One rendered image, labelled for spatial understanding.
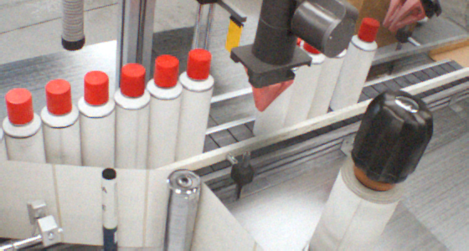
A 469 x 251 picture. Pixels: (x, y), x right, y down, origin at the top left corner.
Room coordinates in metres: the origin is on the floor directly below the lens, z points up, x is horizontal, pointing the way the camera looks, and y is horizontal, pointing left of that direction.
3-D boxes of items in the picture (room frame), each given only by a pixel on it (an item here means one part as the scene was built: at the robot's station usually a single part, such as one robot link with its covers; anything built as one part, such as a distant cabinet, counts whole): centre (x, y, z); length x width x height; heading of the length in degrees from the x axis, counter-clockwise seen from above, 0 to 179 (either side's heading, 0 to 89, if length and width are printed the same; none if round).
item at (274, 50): (0.62, -0.04, 1.13); 0.10 x 0.07 x 0.07; 131
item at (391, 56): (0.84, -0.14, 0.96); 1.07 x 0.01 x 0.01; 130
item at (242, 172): (0.59, -0.03, 0.89); 0.03 x 0.03 x 0.12; 40
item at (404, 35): (1.09, -0.38, 0.91); 0.07 x 0.03 x 0.16; 40
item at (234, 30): (0.68, 0.02, 1.09); 0.03 x 0.01 x 0.06; 40
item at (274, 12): (0.62, -0.04, 1.19); 0.07 x 0.06 x 0.07; 48
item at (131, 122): (0.56, 0.14, 0.98); 0.05 x 0.05 x 0.20
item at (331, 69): (0.80, -0.15, 0.98); 0.05 x 0.05 x 0.20
